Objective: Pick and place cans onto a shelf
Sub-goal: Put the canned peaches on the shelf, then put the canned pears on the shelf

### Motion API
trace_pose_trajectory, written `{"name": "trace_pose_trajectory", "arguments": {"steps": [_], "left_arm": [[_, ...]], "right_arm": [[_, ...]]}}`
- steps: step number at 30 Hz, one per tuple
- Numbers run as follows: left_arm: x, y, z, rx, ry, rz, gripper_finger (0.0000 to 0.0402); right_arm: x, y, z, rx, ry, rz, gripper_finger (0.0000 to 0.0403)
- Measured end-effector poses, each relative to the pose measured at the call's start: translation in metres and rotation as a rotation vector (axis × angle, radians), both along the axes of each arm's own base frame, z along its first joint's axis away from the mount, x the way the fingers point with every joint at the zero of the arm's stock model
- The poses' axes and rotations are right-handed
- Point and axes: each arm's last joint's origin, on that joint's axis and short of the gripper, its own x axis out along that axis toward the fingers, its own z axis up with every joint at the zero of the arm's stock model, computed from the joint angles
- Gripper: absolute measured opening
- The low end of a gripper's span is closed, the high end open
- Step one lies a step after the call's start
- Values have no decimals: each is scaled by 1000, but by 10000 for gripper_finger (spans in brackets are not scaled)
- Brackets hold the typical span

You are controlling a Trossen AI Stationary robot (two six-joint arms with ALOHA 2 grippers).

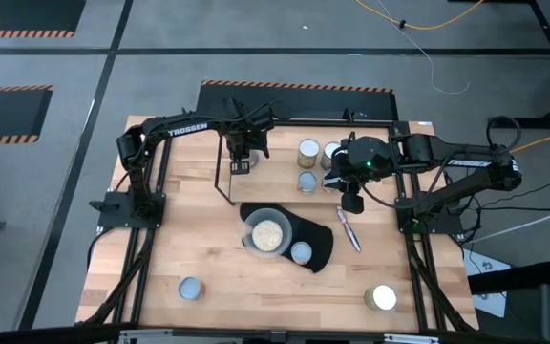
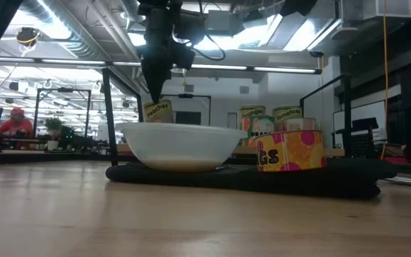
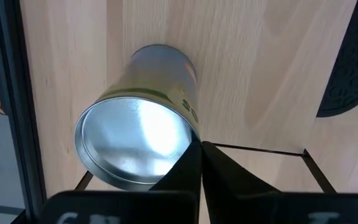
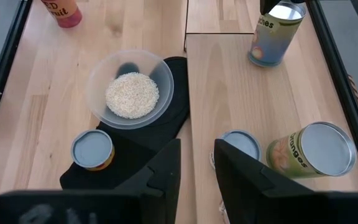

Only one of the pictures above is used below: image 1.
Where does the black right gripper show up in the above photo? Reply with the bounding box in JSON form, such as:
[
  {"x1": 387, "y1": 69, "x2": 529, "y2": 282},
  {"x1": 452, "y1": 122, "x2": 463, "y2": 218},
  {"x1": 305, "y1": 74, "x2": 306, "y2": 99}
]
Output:
[{"x1": 323, "y1": 132, "x2": 366, "y2": 215}]

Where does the dark label tin can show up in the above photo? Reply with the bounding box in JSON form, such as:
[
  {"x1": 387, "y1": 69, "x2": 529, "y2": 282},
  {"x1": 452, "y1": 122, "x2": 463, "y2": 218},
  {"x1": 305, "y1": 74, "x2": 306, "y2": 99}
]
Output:
[{"x1": 297, "y1": 170, "x2": 319, "y2": 195}]

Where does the teal orange-slices print can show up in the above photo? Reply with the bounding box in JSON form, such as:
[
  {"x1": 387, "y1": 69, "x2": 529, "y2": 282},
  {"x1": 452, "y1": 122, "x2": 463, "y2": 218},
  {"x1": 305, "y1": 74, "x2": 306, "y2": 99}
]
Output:
[{"x1": 320, "y1": 140, "x2": 343, "y2": 171}]

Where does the short yellow figs can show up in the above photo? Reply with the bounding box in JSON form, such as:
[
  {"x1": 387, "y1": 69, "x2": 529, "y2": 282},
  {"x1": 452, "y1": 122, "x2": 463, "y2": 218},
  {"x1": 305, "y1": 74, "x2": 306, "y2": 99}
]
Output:
[{"x1": 289, "y1": 241, "x2": 314, "y2": 267}]

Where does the tall green peach can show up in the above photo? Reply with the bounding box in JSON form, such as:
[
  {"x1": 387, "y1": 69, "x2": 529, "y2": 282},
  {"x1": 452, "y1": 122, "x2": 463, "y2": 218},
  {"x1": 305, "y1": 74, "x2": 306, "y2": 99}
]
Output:
[{"x1": 296, "y1": 138, "x2": 322, "y2": 169}]

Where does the yellow-green label tin can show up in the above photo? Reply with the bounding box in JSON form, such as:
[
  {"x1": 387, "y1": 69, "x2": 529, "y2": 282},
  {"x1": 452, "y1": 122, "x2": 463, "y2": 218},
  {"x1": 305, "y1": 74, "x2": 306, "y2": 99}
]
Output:
[{"x1": 363, "y1": 284, "x2": 398, "y2": 312}]

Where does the short tan label can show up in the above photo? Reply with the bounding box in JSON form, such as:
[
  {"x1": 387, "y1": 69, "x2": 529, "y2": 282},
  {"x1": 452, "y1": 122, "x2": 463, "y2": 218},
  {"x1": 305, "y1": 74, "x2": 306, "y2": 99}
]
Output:
[{"x1": 178, "y1": 275, "x2": 205, "y2": 302}]

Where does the silver metal pen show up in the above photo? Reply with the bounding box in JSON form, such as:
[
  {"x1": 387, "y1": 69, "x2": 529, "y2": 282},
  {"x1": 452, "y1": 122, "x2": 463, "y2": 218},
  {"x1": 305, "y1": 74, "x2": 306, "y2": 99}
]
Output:
[{"x1": 335, "y1": 204, "x2": 363, "y2": 253}]

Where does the clear plastic bowl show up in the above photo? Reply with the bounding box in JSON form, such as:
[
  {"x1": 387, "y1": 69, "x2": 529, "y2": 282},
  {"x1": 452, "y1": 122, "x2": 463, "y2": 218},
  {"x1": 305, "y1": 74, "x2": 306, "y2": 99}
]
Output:
[{"x1": 241, "y1": 206, "x2": 293, "y2": 259}]

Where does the white rice heap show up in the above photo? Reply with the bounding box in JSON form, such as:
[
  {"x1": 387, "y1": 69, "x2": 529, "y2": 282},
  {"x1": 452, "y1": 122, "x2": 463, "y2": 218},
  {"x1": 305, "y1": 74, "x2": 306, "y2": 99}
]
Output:
[{"x1": 251, "y1": 219, "x2": 285, "y2": 253}]

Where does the black floor mat striped edge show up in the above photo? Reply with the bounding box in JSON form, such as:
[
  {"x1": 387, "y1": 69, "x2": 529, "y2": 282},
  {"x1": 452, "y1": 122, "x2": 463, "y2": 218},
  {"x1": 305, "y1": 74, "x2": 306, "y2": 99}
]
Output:
[
  {"x1": 0, "y1": 0, "x2": 88, "y2": 39},
  {"x1": 0, "y1": 84, "x2": 54, "y2": 147},
  {"x1": 194, "y1": 79, "x2": 399, "y2": 121}
]

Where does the white paper sheet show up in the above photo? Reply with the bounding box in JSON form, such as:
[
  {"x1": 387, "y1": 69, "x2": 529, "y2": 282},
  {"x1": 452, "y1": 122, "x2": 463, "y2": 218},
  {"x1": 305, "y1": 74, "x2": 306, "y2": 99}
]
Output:
[{"x1": 463, "y1": 250, "x2": 510, "y2": 319}]

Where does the black furniture piece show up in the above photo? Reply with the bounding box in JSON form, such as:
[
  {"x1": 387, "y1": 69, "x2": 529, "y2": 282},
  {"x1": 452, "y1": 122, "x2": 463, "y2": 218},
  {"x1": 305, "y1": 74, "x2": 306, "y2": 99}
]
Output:
[{"x1": 468, "y1": 260, "x2": 550, "y2": 344}]

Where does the wooden shelf black wire frame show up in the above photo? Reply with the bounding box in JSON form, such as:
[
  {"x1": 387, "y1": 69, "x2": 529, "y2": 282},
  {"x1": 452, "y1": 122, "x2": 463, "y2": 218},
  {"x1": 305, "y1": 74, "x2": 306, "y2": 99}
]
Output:
[{"x1": 213, "y1": 126, "x2": 352, "y2": 207}]

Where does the black aluminium table frame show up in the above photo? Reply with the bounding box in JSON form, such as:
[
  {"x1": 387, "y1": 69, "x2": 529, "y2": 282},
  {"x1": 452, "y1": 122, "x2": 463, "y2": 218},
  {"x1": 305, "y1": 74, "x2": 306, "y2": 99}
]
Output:
[{"x1": 76, "y1": 107, "x2": 479, "y2": 335}]

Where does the silver metal bracket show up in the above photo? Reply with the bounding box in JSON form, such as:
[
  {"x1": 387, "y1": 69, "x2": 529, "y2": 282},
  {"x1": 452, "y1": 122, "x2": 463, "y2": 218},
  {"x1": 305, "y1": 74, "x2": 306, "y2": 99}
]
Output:
[
  {"x1": 116, "y1": 328, "x2": 176, "y2": 344},
  {"x1": 383, "y1": 333, "x2": 441, "y2": 344}
]

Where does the thin white floor cable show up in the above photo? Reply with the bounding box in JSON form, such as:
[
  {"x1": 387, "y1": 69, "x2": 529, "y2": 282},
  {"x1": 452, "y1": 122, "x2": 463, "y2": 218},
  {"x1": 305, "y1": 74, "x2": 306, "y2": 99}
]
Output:
[{"x1": 378, "y1": 0, "x2": 471, "y2": 96}]

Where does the yellow floor cable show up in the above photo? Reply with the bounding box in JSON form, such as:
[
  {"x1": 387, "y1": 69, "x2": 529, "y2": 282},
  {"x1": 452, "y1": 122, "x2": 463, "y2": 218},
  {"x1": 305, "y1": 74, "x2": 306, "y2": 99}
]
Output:
[{"x1": 354, "y1": 0, "x2": 487, "y2": 32}]

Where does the thick grey cable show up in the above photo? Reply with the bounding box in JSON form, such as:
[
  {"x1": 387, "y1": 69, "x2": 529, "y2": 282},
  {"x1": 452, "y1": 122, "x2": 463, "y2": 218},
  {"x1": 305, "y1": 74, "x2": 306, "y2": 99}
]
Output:
[{"x1": 460, "y1": 199, "x2": 550, "y2": 246}]

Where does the black desk frame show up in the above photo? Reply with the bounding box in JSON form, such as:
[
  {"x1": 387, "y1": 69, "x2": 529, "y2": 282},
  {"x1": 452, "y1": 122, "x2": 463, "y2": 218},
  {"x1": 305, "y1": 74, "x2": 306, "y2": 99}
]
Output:
[{"x1": 449, "y1": 0, "x2": 550, "y2": 130}]

